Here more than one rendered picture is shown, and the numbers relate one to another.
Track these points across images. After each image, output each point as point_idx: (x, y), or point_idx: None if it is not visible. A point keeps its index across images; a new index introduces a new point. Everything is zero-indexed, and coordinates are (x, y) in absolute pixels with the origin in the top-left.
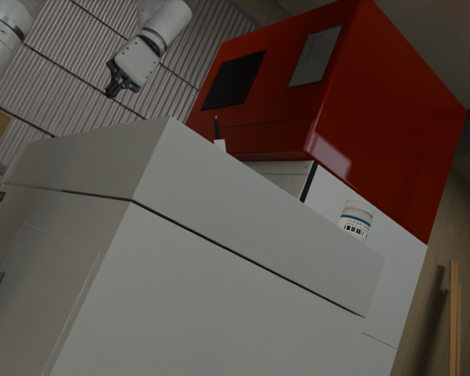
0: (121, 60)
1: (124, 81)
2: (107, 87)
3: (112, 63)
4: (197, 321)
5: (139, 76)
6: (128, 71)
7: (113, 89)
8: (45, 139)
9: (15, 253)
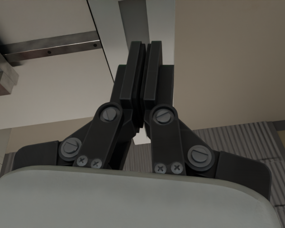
0: (230, 222)
1: (117, 138)
2: (172, 67)
3: (246, 185)
4: None
5: (35, 215)
6: (125, 187)
7: (146, 65)
8: (173, 87)
9: None
